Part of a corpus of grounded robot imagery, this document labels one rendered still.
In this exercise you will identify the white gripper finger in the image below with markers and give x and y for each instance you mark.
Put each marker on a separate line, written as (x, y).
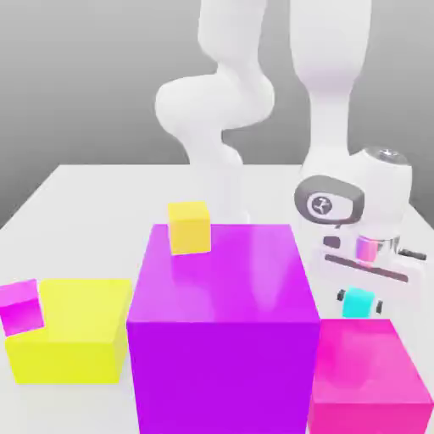
(378, 306)
(341, 295)

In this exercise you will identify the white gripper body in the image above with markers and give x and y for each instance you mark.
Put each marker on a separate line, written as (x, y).
(342, 274)

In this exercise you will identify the small cyan cube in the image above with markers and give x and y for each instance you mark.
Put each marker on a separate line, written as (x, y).
(357, 303)

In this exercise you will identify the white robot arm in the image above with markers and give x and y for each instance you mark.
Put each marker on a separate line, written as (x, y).
(237, 101)

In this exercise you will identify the small orange cube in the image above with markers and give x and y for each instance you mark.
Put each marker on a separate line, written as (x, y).
(190, 230)

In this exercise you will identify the small magenta cube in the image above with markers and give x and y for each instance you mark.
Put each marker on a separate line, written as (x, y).
(20, 312)

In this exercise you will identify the large pink box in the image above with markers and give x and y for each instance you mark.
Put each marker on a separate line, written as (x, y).
(369, 373)

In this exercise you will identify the large purple box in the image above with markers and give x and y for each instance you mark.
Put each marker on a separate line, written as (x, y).
(220, 339)

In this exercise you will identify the large yellow box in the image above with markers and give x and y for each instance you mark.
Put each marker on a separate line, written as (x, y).
(78, 325)

